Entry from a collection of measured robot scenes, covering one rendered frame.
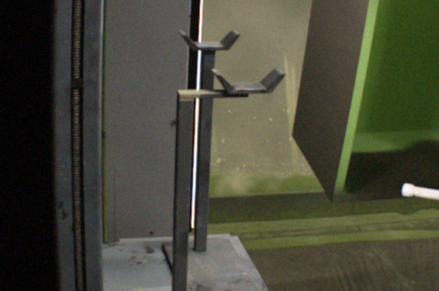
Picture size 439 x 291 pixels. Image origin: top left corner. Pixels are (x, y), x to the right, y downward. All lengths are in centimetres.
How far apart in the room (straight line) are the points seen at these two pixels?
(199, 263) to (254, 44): 211
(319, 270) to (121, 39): 155
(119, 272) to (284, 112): 207
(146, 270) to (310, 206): 202
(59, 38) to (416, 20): 171
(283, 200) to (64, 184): 215
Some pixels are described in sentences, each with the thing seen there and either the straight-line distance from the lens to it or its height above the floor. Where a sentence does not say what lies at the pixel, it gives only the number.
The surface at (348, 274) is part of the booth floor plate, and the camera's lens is 290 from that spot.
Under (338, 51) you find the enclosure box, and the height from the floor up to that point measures 86.
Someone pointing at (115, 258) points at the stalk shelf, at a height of 79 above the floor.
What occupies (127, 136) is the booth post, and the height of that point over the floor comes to 85.
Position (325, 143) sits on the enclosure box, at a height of 60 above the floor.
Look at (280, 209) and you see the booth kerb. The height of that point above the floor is 10.
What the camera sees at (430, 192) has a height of 53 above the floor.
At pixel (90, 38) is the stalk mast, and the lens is 102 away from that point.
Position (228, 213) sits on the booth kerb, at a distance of 314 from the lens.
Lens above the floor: 137
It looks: 18 degrees down
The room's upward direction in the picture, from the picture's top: 3 degrees clockwise
